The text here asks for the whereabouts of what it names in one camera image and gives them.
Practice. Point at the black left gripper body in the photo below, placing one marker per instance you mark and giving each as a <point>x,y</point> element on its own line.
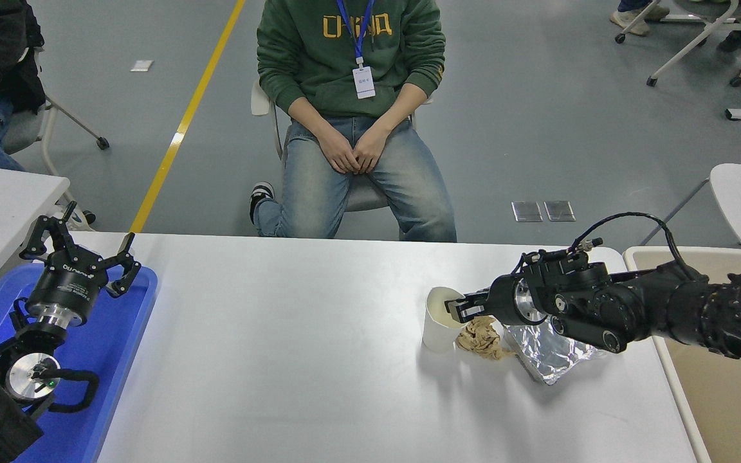
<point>68,283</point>

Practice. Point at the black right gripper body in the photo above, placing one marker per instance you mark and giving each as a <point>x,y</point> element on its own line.
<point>502,301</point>

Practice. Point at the tan paper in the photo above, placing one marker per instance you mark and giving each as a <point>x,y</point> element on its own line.
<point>480,339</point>

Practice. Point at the white paper cup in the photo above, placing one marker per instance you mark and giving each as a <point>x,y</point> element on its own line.
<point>438,334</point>

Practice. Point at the foil tray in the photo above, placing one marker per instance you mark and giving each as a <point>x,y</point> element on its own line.
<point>544,354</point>

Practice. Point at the person's right forearm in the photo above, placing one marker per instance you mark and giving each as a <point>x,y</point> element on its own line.
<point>309,117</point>

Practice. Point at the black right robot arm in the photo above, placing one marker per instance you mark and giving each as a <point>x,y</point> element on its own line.
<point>666,302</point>

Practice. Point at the person's left forearm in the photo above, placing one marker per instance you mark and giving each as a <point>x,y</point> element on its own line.
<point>401,109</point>

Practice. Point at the person's left hand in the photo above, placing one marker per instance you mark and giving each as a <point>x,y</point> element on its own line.
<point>370,151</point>

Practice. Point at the person's right hand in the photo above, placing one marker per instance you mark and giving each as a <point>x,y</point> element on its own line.
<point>335,151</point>

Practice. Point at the blue plastic tray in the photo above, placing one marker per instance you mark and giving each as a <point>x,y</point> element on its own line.
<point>113,347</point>

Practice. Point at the metal floor plate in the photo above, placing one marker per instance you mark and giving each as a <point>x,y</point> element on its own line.
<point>527,211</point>
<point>559,211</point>

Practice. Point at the white wheeled chair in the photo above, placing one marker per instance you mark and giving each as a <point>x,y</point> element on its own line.
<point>20,132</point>
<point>731,6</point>
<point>260,99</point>

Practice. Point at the large pale bin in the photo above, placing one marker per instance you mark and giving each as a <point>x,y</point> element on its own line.
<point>724,411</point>

